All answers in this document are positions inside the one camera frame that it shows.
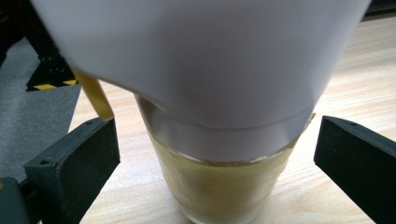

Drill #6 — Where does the black stand with striped base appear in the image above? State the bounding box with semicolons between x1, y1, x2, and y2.
18;0;78;91

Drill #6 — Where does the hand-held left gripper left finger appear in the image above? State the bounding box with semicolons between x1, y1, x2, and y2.
23;117;121;224

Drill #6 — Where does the glass jar with white lid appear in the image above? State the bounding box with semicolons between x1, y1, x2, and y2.
30;0;373;224

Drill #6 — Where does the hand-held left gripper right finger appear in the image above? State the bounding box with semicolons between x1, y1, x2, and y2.
313;115;396;224

